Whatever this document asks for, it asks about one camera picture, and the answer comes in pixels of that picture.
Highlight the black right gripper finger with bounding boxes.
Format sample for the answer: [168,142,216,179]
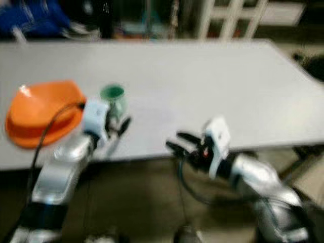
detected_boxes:
[176,132,203,145]
[165,142,195,160]

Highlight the green cup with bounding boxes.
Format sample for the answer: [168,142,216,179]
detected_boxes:
[100,84,127,119]

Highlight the orange plastic bowl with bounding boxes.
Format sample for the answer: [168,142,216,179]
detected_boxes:
[8,80,86,130]

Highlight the orange plastic plate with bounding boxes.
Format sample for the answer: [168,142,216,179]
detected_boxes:
[5,109,86,148]

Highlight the white and black object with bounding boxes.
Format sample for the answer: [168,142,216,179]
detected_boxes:
[63,23,100,41]

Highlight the black bulky bag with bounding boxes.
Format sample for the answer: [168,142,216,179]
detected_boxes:
[73,0,116,39]

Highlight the white glass door cabinet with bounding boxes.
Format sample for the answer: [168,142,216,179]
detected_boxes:
[197,0,307,40]

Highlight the blue bag white stripes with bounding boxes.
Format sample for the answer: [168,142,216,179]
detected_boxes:
[0,3,71,38]

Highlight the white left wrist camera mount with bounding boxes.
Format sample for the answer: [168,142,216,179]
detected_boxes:
[83,99,111,136]

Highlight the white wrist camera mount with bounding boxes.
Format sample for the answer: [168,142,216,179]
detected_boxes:
[204,116,231,178]
[83,99,111,136]

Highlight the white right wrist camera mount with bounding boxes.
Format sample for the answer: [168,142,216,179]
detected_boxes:
[204,116,231,178]

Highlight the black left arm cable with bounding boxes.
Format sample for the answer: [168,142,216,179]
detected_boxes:
[30,101,87,203]

